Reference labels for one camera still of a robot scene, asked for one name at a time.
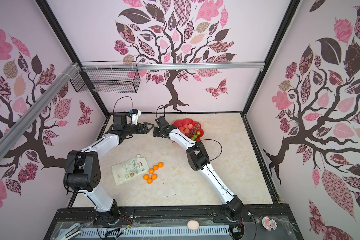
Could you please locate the white printed snack pouch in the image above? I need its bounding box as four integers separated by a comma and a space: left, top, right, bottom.
111, 155, 150, 186

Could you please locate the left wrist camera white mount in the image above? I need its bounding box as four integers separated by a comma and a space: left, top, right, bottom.
130, 109, 142, 125

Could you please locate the round pink cartoon sticker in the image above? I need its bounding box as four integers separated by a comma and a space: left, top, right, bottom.
262, 217, 278, 231

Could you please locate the purple fake grape bunch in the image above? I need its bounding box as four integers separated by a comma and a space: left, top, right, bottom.
189, 123, 201, 138

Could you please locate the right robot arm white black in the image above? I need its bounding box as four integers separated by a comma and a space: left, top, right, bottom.
154, 116, 244, 221

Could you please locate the aluminium rail wall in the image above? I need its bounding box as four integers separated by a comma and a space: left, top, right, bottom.
81, 62, 265, 71
0, 63, 80, 161

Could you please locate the black wire mesh basket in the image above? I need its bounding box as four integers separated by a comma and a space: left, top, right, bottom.
70, 60, 141, 94

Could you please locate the white vented cable duct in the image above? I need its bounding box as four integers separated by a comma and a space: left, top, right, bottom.
58, 225, 231, 240

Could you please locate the aluminium rail left wall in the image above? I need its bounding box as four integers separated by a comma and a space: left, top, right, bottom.
0, 63, 80, 161

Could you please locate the white stapler tool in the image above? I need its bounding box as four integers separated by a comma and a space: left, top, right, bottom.
55, 223, 82, 240

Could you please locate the aluminium rail back wall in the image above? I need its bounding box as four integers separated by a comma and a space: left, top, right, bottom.
81, 62, 265, 71

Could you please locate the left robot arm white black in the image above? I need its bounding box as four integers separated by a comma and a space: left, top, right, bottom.
63, 110, 154, 225

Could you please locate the red flower-shaped fruit bowl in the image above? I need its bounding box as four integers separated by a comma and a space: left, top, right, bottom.
174, 119, 204, 142

